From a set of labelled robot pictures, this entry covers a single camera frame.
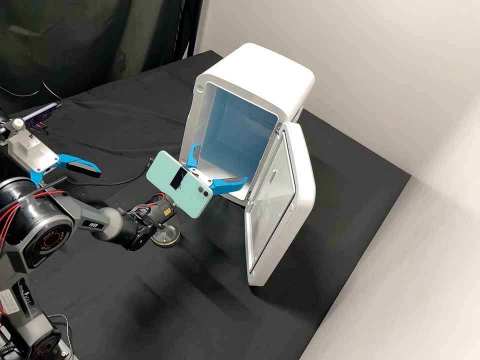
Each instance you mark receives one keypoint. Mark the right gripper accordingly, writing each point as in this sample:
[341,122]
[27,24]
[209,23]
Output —
[200,175]

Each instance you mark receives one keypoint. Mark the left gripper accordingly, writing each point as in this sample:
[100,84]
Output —
[32,152]

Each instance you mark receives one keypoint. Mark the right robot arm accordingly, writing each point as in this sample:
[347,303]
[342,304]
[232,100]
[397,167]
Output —
[45,221]

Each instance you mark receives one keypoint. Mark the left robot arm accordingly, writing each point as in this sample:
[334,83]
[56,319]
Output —
[3,127]

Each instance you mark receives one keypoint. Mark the incubator door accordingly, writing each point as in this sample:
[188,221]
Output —
[296,187]

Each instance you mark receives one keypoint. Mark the white incubator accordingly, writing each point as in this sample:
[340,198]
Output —
[262,82]

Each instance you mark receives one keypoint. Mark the petri dish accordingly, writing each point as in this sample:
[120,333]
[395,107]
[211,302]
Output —
[168,237]

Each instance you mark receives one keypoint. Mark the right wrist camera phone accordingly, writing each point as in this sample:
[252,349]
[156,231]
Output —
[176,180]

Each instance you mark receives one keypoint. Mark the wrist camera phone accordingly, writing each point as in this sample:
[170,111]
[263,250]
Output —
[41,114]
[176,180]

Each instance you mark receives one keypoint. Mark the left wrist camera phone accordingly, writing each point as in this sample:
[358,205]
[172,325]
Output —
[41,114]

